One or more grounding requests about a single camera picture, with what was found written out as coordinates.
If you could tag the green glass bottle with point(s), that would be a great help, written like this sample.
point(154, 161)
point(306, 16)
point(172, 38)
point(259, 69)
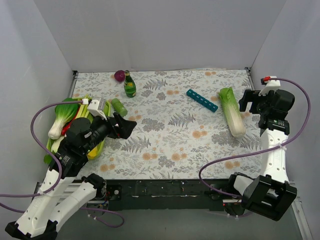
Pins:
point(129, 85)

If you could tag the small white green vegetable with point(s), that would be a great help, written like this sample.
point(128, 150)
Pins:
point(56, 144)

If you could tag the napa cabbage on table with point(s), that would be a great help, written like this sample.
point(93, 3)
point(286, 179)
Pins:
point(231, 112)

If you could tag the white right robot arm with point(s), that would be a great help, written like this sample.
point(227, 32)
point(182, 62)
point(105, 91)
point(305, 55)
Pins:
point(270, 194)

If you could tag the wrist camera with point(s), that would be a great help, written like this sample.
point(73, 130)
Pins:
point(270, 84)
point(97, 106)

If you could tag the green pill bottle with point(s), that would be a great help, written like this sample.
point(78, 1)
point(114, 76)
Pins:
point(119, 107)

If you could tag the teal weekly pill organizer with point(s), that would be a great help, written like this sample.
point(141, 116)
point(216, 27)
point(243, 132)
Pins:
point(201, 100)

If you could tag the red chili pepper toy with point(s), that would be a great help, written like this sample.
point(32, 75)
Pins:
point(65, 128)

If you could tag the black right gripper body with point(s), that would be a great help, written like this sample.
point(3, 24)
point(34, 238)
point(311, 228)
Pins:
point(255, 104)

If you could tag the yellow white cabbage toy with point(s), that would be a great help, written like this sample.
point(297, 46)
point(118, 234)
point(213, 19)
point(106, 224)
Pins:
point(96, 152)

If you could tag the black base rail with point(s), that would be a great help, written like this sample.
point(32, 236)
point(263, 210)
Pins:
point(162, 194)

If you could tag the bok choy toy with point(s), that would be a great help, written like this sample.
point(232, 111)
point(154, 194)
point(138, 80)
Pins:
point(64, 113)

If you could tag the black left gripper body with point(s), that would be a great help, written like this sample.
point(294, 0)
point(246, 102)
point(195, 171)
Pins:
point(116, 126)

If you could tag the red onion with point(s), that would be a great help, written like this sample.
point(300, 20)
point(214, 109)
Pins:
point(119, 76)

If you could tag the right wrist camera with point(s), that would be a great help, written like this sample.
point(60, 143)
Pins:
point(270, 84)

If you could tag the green plastic basket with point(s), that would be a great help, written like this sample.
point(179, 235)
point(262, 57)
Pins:
point(88, 116)

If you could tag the celery stalks toy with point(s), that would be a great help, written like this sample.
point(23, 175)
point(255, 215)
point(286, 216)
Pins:
point(83, 108)

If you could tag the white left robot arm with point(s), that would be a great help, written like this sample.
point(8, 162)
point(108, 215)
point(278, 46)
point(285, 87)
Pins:
point(46, 214)

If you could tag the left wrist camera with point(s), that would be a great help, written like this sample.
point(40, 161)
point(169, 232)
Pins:
point(97, 106)

